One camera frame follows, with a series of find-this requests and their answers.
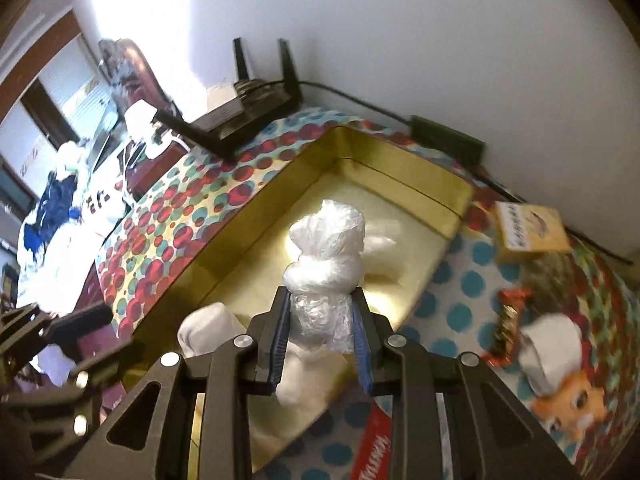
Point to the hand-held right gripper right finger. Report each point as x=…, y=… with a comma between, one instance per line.
x=361, y=342

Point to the white plush toy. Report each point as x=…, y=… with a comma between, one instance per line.
x=67, y=157

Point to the window blinds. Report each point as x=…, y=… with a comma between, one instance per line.
x=75, y=75

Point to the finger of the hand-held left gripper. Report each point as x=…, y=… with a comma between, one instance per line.
x=80, y=321

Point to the gold metal tin tray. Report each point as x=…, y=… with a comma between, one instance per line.
x=260, y=240

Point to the small yellow cardboard box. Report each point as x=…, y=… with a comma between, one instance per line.
x=532, y=230

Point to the black power adapter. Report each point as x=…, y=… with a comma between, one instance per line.
x=447, y=135

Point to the colourful dotted tablecloth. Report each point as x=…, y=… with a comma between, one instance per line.
x=175, y=220

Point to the red candy wrapper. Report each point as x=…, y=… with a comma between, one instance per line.
x=510, y=325

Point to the white box with label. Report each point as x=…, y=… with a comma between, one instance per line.
x=225, y=100

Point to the white sock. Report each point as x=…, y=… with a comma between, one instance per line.
x=550, y=350
x=207, y=327

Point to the red and teal medicine box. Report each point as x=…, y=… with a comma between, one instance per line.
x=375, y=445

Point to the dark wooden headboard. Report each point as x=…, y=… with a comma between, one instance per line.
x=135, y=70

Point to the dark wooden nightstand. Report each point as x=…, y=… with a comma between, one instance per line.
x=150, y=170

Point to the white crumpled cloth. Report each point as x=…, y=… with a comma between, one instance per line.
x=310, y=380

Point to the orange rubber toy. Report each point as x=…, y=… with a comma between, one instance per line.
x=567, y=405

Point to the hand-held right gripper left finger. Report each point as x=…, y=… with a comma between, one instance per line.
x=279, y=332

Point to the white rolled sock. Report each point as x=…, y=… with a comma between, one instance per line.
x=207, y=327

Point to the black wifi router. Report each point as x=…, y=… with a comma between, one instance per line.
x=250, y=110

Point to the blue clothing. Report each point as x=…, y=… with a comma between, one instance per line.
x=50, y=210

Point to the large white plastic bag wad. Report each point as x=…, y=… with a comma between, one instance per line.
x=325, y=255

